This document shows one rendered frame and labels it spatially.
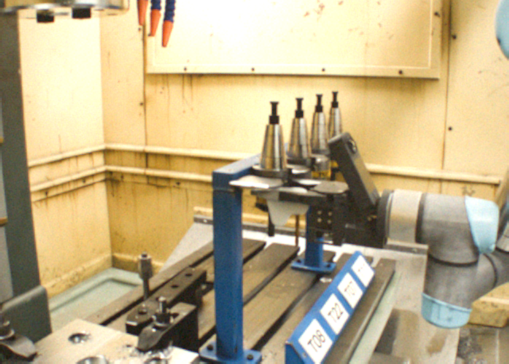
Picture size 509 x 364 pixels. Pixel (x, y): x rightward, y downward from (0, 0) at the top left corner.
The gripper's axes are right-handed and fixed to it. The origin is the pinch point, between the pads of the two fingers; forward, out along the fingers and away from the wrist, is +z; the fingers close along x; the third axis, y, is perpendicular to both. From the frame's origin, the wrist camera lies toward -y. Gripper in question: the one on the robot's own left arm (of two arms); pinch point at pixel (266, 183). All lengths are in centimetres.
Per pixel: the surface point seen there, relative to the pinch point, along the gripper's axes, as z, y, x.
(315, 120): -1.1, -8.3, 20.4
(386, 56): -4, -22, 71
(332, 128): -1.6, -5.7, 31.1
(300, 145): -2.3, -5.1, 9.2
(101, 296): 85, 63, 54
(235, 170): 2.8, -2.9, -5.3
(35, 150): 95, 9, 38
